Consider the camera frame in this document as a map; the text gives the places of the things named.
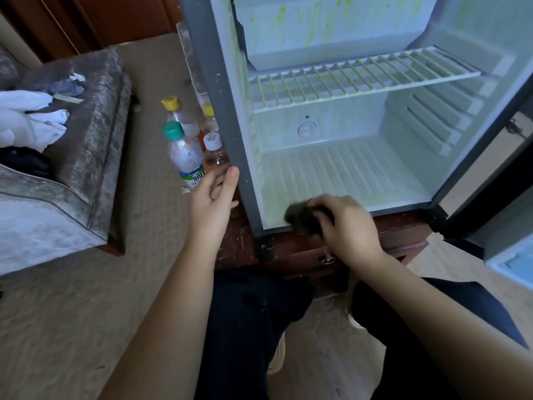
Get person's left hand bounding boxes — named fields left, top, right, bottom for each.
left=188, top=164, right=241, bottom=255

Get fridge door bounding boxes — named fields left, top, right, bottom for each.
left=441, top=149, right=533, bottom=290

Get small white garment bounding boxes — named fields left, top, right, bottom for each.
left=0, top=89, right=55, bottom=112

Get grey mini fridge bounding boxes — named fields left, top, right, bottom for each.
left=177, top=0, right=533, bottom=262

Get yellow label drink bottle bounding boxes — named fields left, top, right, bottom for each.
left=200, top=102, right=219, bottom=134

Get grey upholstered bench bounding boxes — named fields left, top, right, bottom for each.
left=175, top=21, right=211, bottom=109

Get person's right forearm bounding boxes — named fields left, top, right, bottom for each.
left=354, top=254, right=533, bottom=400

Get dark red wooden stand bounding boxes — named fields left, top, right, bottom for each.
left=215, top=199, right=434, bottom=292

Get grey velvet sofa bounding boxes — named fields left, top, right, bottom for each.
left=0, top=47, right=134, bottom=277

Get large white garment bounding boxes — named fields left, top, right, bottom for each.
left=0, top=108, right=72, bottom=152

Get brown tea bottle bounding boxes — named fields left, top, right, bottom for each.
left=202, top=131, right=230, bottom=172

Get person's left forearm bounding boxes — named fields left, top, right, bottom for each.
left=98, top=241, right=222, bottom=400

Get dark grey cloth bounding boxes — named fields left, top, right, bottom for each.
left=284, top=201, right=336, bottom=240

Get person's right hand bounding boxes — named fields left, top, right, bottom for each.
left=306, top=194, right=388, bottom=272

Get person's dark trousers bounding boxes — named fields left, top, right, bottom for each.
left=195, top=269, right=530, bottom=400

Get white wire shelf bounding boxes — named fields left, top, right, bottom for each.
left=247, top=46, right=482, bottom=113

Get orange soda bottle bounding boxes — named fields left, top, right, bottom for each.
left=160, top=96, right=203, bottom=145

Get green cap water bottle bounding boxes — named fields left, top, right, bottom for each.
left=162, top=121, right=208, bottom=192

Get person's left foot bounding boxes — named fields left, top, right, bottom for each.
left=266, top=329, right=288, bottom=376

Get black garment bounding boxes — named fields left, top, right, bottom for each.
left=0, top=146, right=58, bottom=180

